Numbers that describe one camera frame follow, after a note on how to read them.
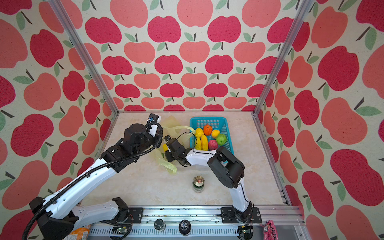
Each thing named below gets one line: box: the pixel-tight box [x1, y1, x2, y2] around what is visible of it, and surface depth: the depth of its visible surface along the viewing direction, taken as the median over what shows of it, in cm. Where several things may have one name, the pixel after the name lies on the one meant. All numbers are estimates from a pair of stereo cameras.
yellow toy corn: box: [195, 137, 202, 151], surface depth 100 cm
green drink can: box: [192, 175, 205, 193], surface depth 76 cm
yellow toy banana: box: [201, 134, 209, 151], surface depth 98 cm
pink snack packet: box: [259, 220, 279, 240], surface depth 70 cm
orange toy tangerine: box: [203, 124, 213, 136], surface depth 104 cm
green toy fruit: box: [216, 133, 227, 146], surface depth 95 cm
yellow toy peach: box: [211, 129, 220, 139], surface depth 103 cm
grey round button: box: [153, 218, 164, 230], surface depth 65 cm
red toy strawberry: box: [208, 139, 218, 151], surface depth 97 cm
